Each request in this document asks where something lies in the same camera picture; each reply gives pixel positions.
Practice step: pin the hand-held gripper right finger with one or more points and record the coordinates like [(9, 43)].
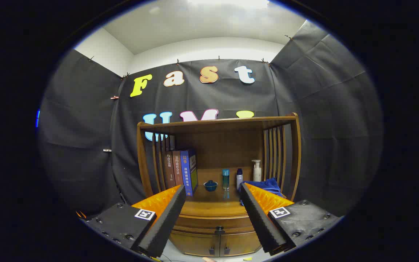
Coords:
[(262, 222)]

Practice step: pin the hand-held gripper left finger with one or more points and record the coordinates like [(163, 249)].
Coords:
[(166, 222)]

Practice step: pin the wooden drawer with dark knob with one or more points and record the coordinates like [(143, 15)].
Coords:
[(209, 222)]

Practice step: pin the wooden cabinet door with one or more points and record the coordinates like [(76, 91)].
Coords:
[(240, 243), (195, 243)]

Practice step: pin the wooden countertop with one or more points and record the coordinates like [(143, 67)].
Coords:
[(213, 203)]

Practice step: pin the wooden cabinet with shelf top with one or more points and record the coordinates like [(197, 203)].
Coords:
[(227, 145)]

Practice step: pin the folded blue towel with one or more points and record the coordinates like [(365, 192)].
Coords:
[(264, 185)]

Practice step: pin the white bottle with blue cap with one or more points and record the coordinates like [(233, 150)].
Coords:
[(239, 181)]

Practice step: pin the white pump bottle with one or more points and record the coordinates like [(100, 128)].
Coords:
[(257, 174)]

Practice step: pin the dark brown book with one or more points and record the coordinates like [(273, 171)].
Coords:
[(168, 171)]

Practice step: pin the thick blue book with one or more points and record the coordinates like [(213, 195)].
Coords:
[(187, 174)]

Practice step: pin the clear bottle with teal cap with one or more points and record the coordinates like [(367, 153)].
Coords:
[(226, 180)]

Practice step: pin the reddish brown book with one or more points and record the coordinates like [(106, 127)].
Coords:
[(177, 167)]

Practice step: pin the dark blue lidded teacup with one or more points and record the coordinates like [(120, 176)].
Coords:
[(210, 186)]

